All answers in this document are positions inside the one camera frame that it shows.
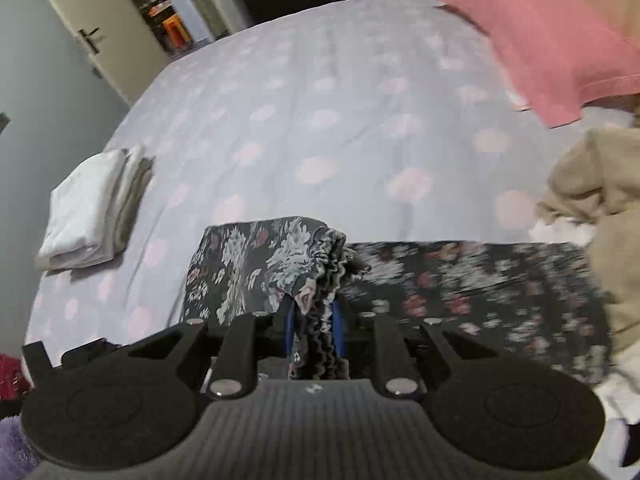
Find orange stool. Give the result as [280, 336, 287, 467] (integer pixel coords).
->
[162, 16, 193, 51]

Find folded light grey cloth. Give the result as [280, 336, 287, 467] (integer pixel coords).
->
[37, 147, 133, 268]

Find unfolded beige garment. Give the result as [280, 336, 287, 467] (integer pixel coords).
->
[537, 127, 640, 361]

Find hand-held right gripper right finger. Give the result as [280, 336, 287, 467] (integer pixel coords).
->
[332, 302, 483, 401]

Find pink pillow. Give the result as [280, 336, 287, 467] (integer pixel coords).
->
[429, 0, 640, 128]

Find folded white cloth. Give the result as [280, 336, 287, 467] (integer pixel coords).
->
[40, 145, 147, 270]

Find folded beige garment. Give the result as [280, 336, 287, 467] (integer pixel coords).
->
[112, 156, 156, 256]

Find purple fluffy rug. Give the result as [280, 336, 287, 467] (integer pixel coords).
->
[0, 414, 43, 476]

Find red cloth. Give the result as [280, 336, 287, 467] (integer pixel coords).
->
[0, 353, 32, 402]

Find metal door handle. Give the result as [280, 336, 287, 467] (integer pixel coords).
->
[77, 27, 103, 56]

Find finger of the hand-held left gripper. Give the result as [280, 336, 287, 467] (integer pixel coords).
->
[21, 341, 55, 386]
[61, 338, 123, 367]

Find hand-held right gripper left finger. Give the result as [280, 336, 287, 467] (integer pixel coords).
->
[125, 300, 297, 401]

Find dark floral pants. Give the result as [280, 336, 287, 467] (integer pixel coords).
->
[180, 216, 613, 386]

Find bed with polka dot sheet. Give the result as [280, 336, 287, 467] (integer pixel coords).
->
[22, 0, 640, 361]

